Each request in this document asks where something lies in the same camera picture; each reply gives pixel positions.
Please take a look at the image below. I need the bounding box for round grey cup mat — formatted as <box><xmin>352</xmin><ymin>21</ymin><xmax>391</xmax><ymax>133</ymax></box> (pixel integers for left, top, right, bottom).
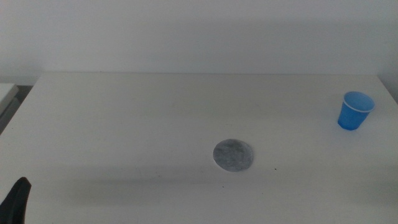
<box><xmin>213</xmin><ymin>138</ymin><xmax>254</xmax><ymax>173</ymax></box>

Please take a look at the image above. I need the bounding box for blue plastic cup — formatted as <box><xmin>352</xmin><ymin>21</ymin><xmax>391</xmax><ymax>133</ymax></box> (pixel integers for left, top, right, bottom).
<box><xmin>337</xmin><ymin>91</ymin><xmax>376</xmax><ymax>131</ymax></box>

